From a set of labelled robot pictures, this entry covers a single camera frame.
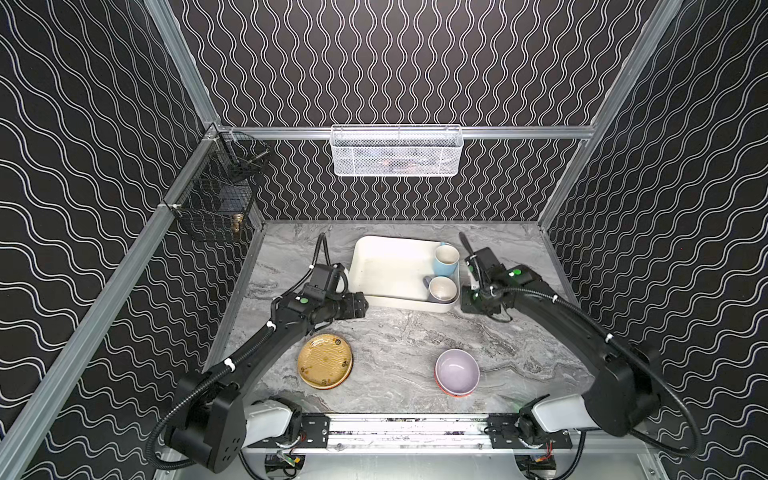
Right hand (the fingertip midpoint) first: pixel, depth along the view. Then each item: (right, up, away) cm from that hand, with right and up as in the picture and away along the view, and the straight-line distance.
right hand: (466, 307), depth 83 cm
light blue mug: (-3, +13, +15) cm, 20 cm away
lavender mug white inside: (-4, +3, +13) cm, 14 cm away
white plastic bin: (-21, +8, +24) cm, 33 cm away
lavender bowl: (-3, -18, -1) cm, 18 cm away
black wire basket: (-75, +35, +10) cm, 83 cm away
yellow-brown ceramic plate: (-40, -15, +1) cm, 43 cm away
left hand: (-30, +1, 0) cm, 30 cm away
